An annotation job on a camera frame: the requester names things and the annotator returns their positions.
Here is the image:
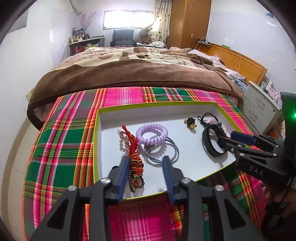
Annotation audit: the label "grey drawer nightstand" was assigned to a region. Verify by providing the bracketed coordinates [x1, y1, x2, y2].
[243, 81, 285, 130]

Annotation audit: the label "yellow-green shallow cardboard box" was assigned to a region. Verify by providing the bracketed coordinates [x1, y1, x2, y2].
[93, 102, 247, 200]

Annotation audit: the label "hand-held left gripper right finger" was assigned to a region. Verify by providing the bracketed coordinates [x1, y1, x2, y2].
[162, 156, 264, 241]

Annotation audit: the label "grey elastic hair tie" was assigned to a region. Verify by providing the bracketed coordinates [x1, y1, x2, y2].
[144, 136, 180, 167]

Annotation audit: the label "red patterned gift box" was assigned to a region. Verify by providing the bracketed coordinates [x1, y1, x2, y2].
[275, 111, 287, 139]

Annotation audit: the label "brown printed blanket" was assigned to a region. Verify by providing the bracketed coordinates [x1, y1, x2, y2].
[26, 46, 243, 130]

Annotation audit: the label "dry branches in vase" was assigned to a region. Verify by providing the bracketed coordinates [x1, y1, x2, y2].
[78, 13, 99, 35]

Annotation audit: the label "brown teddy bear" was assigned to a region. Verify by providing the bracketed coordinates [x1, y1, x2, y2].
[141, 28, 153, 44]

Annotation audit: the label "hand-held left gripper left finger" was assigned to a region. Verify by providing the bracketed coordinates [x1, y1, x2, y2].
[30, 156, 131, 241]

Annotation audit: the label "white bed sheet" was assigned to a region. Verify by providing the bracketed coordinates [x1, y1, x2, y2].
[188, 49, 229, 72]

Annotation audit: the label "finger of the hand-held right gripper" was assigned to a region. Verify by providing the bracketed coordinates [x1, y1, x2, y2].
[230, 131, 285, 152]
[217, 136, 278, 163]

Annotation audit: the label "pink green plaid sheet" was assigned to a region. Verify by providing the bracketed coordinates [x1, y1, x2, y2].
[22, 87, 269, 241]

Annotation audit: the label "floral curtain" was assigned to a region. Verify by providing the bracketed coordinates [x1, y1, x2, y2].
[153, 0, 173, 43]

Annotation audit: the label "pink patterned packets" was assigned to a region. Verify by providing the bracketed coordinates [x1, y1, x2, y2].
[261, 80, 284, 102]

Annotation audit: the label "blue wall stickers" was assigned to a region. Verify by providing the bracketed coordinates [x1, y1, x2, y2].
[265, 13, 296, 56]

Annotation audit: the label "black cord hair tie with ornament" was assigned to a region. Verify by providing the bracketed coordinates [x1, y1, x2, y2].
[197, 112, 232, 139]

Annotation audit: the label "purple spiral hair tie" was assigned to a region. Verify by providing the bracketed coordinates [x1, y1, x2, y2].
[136, 124, 168, 146]

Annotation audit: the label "black wrist band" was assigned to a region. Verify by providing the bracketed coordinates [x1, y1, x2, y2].
[202, 125, 234, 157]

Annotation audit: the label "wooden wardrobe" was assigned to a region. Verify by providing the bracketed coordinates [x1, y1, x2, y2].
[166, 0, 212, 49]

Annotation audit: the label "blue crumpled clothing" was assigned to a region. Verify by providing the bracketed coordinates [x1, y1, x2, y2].
[225, 72, 248, 91]

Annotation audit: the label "clear crystal bead bracelet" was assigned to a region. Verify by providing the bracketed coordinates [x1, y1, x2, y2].
[118, 129, 130, 149]

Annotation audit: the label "pink spiral hair tie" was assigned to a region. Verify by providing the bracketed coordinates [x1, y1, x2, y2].
[206, 117, 226, 131]

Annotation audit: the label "cluttered low shelf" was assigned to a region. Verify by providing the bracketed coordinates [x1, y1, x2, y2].
[68, 36, 105, 56]

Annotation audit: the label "dark armchair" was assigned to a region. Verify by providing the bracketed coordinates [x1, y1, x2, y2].
[110, 30, 137, 48]

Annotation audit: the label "dark bead bracelet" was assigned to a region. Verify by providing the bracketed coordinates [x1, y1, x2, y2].
[128, 173, 147, 193]

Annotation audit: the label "bright window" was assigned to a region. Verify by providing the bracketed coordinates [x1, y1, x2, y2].
[103, 10, 154, 30]

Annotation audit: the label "red knot amber bead charm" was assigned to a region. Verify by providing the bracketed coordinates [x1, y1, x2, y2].
[121, 125, 145, 179]

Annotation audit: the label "black and gold charm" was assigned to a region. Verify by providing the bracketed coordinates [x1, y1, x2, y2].
[184, 117, 198, 133]

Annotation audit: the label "person's right hand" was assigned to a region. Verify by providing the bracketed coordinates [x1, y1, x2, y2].
[264, 177, 296, 209]

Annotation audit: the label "white cloth pile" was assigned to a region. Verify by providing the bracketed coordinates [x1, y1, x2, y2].
[136, 40, 167, 49]

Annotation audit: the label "orange cable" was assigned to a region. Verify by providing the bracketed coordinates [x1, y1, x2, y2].
[235, 52, 242, 73]

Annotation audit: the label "wooden headboard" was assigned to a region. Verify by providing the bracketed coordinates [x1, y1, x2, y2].
[198, 43, 267, 85]

